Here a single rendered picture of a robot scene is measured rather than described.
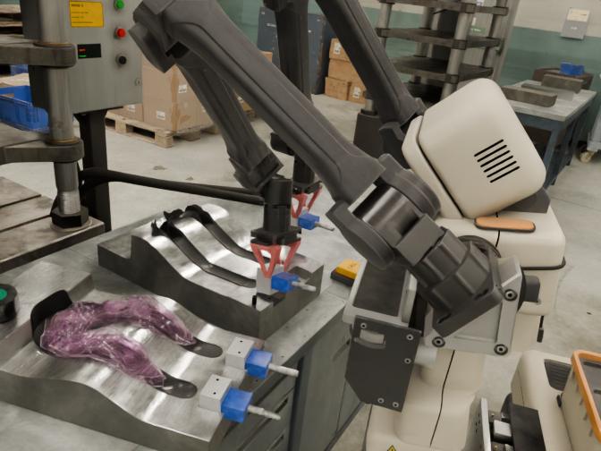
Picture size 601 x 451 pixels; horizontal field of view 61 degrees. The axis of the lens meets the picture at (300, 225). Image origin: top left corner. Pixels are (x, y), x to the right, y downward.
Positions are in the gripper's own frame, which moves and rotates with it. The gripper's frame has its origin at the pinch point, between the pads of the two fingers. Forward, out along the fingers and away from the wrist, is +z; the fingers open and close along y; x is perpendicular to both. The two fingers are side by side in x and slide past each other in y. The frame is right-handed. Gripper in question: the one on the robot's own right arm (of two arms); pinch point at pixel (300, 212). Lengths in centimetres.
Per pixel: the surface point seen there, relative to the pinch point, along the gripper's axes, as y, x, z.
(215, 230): 17.9, -13.5, 3.4
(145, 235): 34.9, -19.9, 0.8
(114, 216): -90, -194, 90
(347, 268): -0.7, 15.2, 11.5
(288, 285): 30.1, 16.6, 1.6
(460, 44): -353, -68, -23
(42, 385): 72, -2, 8
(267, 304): 33.0, 13.8, 6.1
